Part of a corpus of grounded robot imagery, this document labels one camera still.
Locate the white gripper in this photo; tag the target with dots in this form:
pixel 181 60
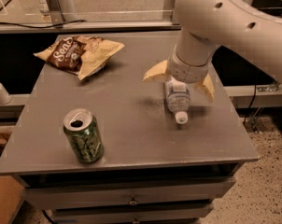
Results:
pixel 188 70

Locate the clear plastic water bottle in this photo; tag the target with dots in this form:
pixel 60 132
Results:
pixel 177 96

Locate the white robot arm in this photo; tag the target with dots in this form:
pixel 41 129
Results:
pixel 208 24

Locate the grey drawer cabinet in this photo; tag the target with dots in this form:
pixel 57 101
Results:
pixel 142 141

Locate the brown and cream chip bag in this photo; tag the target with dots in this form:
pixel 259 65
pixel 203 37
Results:
pixel 79 54

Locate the green soda can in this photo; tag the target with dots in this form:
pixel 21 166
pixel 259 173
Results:
pixel 81 129

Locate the upper grey drawer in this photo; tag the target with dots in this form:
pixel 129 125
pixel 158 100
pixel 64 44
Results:
pixel 134 193

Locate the grey drawer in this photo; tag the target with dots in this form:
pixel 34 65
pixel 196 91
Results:
pixel 139 214
pixel 134 193

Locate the lower grey drawer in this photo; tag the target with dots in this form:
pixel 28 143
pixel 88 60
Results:
pixel 139 214

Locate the cardboard box at left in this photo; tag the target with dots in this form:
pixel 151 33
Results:
pixel 10 199

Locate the left metal bracket post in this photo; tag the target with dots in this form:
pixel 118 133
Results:
pixel 55 12

